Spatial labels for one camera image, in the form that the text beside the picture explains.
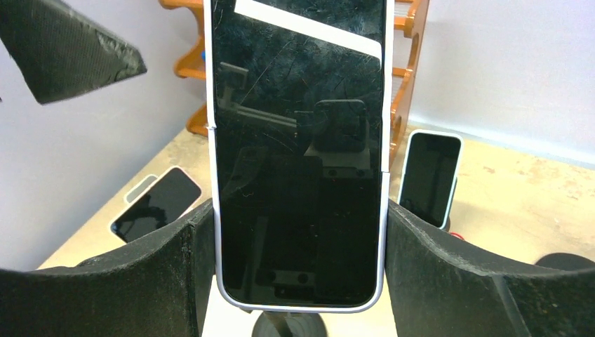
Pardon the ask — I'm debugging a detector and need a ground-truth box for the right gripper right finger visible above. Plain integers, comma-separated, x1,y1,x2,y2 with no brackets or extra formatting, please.
385,202,594,336

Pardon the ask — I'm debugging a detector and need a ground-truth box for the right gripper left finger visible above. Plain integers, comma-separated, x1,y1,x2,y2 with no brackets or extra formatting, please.
1,201,215,336

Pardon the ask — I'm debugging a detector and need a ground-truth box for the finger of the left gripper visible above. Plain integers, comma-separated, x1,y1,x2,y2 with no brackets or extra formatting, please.
1,0,147,105

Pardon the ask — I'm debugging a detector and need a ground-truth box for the lavender case smartphone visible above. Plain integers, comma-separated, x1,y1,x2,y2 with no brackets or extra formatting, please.
203,1,394,313

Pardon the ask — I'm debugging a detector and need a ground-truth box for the red cap black stamp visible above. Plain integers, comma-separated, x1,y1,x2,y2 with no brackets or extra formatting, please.
449,232,466,241

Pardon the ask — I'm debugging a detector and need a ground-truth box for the pink case smartphone flat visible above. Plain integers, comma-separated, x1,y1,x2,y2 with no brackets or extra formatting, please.
109,166,202,243

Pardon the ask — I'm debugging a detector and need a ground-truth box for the light blue case smartphone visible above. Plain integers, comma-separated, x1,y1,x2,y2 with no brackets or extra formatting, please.
397,129,464,230

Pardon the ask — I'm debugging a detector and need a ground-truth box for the wooden shelf rack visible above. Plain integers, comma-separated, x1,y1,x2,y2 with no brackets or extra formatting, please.
159,0,429,165

